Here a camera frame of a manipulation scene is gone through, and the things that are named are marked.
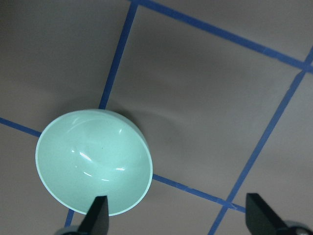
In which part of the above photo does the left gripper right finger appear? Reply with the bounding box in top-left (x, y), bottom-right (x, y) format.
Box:
top-left (245, 193), bottom-right (290, 235)

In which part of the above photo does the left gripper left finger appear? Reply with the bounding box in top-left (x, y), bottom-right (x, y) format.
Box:
top-left (77, 196), bottom-right (109, 235)

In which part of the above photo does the green bowl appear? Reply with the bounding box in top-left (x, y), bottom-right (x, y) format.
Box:
top-left (35, 109), bottom-right (153, 216)

